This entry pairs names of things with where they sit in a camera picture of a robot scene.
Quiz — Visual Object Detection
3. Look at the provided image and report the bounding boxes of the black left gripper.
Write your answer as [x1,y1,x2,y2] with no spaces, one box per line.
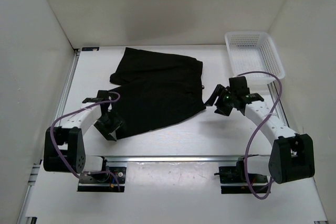
[94,110,127,141]

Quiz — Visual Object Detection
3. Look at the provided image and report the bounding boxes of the aluminium left side rail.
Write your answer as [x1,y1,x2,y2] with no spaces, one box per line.
[16,48,81,223]

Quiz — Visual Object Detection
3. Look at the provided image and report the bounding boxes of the white perforated plastic basket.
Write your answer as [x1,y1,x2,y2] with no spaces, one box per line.
[225,31,285,86]

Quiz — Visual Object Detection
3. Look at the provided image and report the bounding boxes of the aluminium right side rail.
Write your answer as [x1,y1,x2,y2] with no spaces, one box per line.
[267,82,290,127]

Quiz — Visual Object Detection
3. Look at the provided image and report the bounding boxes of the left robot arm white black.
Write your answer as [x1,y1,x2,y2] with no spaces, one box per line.
[43,90,123,182]

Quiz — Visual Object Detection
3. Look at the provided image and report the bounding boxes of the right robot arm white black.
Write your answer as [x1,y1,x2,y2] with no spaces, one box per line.
[205,77,315,184]

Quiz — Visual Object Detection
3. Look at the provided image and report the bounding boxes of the aluminium rail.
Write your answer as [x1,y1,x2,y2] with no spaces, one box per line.
[104,154,274,164]
[267,82,290,127]
[16,48,81,223]

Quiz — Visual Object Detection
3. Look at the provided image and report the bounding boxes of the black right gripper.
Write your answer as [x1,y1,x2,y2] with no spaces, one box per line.
[204,84,236,116]

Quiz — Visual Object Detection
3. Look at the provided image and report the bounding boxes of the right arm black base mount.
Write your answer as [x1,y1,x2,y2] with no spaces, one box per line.
[214,158,269,194]

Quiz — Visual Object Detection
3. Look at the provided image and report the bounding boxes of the aluminium front rail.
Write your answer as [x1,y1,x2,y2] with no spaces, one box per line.
[104,154,274,164]

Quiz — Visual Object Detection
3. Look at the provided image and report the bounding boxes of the black shorts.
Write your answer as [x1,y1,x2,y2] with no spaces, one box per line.
[110,48,205,139]

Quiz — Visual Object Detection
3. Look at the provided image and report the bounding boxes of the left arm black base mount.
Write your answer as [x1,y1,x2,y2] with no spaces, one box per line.
[77,158,127,193]

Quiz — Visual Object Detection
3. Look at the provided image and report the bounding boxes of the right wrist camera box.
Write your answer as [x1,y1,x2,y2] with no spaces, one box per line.
[229,76,250,96]

